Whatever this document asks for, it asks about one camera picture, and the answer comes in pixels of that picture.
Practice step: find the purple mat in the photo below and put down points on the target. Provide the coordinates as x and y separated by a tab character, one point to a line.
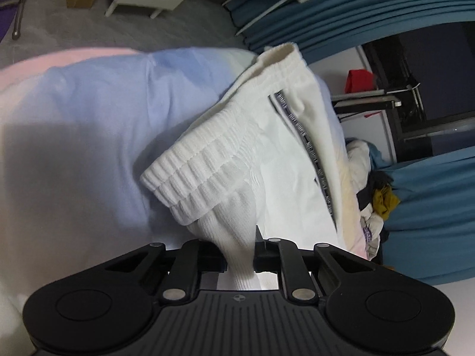
6	0

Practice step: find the red cloth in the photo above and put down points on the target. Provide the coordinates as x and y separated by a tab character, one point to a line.
359	81

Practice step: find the white pants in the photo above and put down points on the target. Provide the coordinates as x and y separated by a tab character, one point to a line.
259	137

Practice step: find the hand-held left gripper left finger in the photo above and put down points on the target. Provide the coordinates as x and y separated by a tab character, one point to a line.
193	263

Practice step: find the dark window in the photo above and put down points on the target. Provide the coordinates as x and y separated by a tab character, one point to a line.
438	81

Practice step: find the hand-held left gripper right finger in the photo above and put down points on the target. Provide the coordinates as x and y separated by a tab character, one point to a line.
287	263

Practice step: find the black garment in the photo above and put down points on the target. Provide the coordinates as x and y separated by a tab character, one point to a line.
378	181

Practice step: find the grey jacket with purple label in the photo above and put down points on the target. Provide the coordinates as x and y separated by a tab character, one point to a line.
369	231

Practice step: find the metal pole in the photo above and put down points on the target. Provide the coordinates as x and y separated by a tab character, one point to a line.
20	7

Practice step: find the mustard garment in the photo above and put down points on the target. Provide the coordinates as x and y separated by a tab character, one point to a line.
386	201

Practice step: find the blue curtain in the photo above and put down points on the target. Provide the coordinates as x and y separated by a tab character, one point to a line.
434	211
352	7

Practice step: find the light blue cloth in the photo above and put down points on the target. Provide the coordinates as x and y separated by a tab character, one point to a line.
376	155

